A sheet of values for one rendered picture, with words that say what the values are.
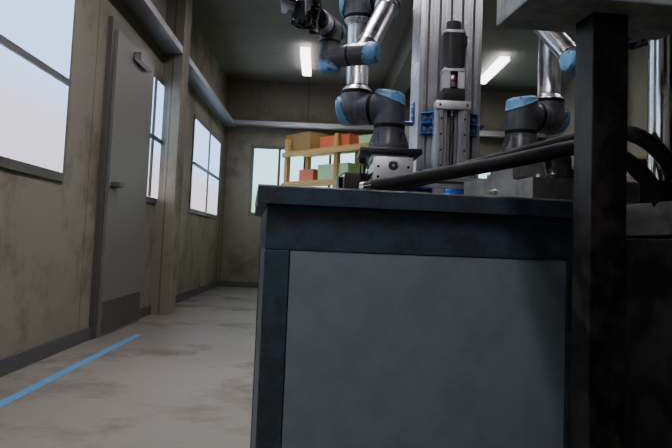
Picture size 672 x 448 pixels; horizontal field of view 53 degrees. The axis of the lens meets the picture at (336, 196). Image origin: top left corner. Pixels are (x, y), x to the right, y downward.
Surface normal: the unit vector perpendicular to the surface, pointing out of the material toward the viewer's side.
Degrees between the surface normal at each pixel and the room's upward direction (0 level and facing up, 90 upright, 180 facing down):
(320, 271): 90
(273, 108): 90
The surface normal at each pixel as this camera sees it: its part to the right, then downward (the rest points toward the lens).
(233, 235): 0.03, -0.07
